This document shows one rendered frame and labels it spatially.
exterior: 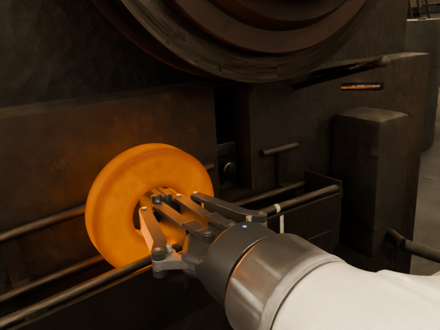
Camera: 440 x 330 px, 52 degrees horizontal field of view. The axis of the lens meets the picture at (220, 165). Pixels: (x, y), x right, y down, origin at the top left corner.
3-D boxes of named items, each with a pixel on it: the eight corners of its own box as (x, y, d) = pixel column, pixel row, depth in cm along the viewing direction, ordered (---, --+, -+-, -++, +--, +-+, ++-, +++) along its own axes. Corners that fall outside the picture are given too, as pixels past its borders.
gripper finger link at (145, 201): (169, 221, 48) (143, 229, 46) (148, 205, 52) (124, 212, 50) (167, 208, 47) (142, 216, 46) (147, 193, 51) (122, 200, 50)
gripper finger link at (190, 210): (227, 229, 40) (239, 224, 41) (170, 189, 49) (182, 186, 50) (228, 266, 41) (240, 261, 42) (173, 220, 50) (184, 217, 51)
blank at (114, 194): (69, 164, 47) (78, 173, 45) (194, 126, 55) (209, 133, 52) (98, 283, 53) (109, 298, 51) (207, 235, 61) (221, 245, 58)
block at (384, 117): (324, 239, 83) (327, 110, 75) (353, 226, 87) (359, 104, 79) (372, 262, 74) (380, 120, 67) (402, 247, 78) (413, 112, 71)
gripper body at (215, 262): (222, 340, 35) (167, 283, 42) (302, 299, 40) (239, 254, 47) (220, 257, 33) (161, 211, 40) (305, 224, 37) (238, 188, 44)
